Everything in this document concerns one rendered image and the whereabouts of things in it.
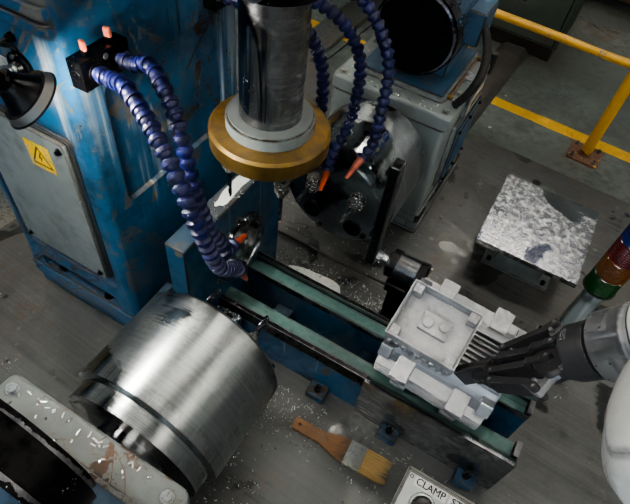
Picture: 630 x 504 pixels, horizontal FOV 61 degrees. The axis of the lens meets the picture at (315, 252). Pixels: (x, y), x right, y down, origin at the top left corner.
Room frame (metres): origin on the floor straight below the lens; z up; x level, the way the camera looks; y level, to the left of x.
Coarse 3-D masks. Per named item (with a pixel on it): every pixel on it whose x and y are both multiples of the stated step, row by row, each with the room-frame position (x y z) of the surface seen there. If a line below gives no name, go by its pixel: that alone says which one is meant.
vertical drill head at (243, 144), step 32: (256, 32) 0.59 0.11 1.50; (288, 32) 0.60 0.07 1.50; (256, 64) 0.59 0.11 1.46; (288, 64) 0.60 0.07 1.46; (256, 96) 0.59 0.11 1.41; (288, 96) 0.60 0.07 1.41; (224, 128) 0.61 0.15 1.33; (256, 128) 0.59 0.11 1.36; (288, 128) 0.60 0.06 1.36; (320, 128) 0.64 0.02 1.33; (224, 160) 0.56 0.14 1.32; (256, 160) 0.55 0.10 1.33; (288, 160) 0.56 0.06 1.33; (320, 160) 0.59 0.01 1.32; (288, 192) 0.58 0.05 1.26
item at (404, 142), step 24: (336, 120) 0.92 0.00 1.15; (360, 120) 0.91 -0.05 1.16; (408, 120) 0.97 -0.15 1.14; (360, 144) 0.83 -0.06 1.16; (384, 144) 0.86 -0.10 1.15; (408, 144) 0.90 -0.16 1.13; (336, 168) 0.81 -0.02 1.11; (360, 168) 0.80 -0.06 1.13; (384, 168) 0.80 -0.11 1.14; (408, 168) 0.86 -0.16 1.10; (312, 192) 0.80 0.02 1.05; (336, 192) 0.81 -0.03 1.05; (360, 192) 0.79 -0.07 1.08; (408, 192) 0.84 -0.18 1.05; (312, 216) 0.83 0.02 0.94; (336, 216) 0.80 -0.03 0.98; (360, 216) 0.78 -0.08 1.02
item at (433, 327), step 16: (432, 288) 0.52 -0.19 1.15; (416, 304) 0.52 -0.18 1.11; (432, 304) 0.52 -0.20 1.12; (448, 304) 0.52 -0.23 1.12; (400, 320) 0.49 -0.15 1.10; (416, 320) 0.49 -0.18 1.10; (432, 320) 0.48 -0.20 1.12; (448, 320) 0.49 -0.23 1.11; (464, 320) 0.49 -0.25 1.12; (480, 320) 0.48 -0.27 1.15; (400, 336) 0.46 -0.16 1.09; (416, 336) 0.47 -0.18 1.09; (432, 336) 0.46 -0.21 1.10; (448, 336) 0.47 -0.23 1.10; (464, 336) 0.47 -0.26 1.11; (416, 352) 0.44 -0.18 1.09; (432, 352) 0.44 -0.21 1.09; (448, 352) 0.44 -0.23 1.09; (464, 352) 0.43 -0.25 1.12; (448, 368) 0.41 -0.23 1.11
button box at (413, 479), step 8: (408, 472) 0.26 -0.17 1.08; (416, 472) 0.26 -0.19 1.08; (408, 480) 0.25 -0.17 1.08; (416, 480) 0.25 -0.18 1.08; (424, 480) 0.25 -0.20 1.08; (432, 480) 0.25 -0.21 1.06; (400, 488) 0.24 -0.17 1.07; (408, 488) 0.24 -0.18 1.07; (416, 488) 0.24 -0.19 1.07; (424, 488) 0.24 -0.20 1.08; (432, 488) 0.24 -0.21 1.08; (440, 488) 0.24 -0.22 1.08; (448, 488) 0.25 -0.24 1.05; (400, 496) 0.23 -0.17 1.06; (408, 496) 0.23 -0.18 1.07; (432, 496) 0.23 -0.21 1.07; (440, 496) 0.23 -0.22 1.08; (448, 496) 0.23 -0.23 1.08; (456, 496) 0.23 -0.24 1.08
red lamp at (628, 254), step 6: (618, 240) 0.69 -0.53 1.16; (612, 246) 0.69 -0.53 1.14; (618, 246) 0.68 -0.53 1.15; (624, 246) 0.67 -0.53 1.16; (612, 252) 0.68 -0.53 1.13; (618, 252) 0.67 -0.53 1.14; (624, 252) 0.66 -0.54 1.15; (612, 258) 0.67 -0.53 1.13; (618, 258) 0.66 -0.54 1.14; (624, 258) 0.66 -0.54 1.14; (618, 264) 0.66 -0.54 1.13; (624, 264) 0.65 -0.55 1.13
